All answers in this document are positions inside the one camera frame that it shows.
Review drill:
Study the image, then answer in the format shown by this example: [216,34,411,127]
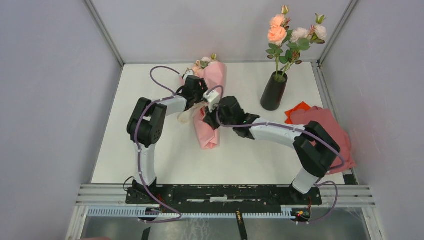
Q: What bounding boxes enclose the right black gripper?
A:
[203,100,236,130]

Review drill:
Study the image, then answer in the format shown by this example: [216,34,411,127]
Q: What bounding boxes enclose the pink crumpled cloth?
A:
[291,106,356,175]

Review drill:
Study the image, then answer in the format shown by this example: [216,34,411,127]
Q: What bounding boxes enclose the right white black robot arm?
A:
[203,91,341,204]

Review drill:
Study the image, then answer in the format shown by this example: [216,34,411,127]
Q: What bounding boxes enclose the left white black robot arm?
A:
[126,75,208,204]

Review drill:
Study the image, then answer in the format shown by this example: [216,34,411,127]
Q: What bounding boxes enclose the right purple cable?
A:
[205,85,346,225]

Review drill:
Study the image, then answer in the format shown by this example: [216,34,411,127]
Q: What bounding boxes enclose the white slotted cable duct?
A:
[86,205,296,220]

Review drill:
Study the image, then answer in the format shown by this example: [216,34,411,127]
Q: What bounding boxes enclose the black cylindrical vase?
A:
[260,70,288,111]

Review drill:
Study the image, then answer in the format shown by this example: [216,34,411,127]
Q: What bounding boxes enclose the peach white artificial roses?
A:
[265,5,328,83]

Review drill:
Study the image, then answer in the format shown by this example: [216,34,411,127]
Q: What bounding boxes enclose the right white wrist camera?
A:
[203,90,222,113]

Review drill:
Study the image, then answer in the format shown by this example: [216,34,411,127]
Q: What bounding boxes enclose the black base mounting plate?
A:
[124,182,323,215]

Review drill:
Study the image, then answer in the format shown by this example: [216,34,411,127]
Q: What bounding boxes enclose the orange paper piece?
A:
[285,101,311,124]

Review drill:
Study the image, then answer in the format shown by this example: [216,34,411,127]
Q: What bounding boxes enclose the black printed strap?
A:
[235,208,249,240]

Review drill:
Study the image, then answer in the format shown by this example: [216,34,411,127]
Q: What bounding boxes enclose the cream printed ribbon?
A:
[177,102,207,124]

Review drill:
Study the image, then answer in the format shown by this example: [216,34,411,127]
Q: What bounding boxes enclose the pink paper bouquet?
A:
[185,53,227,150]

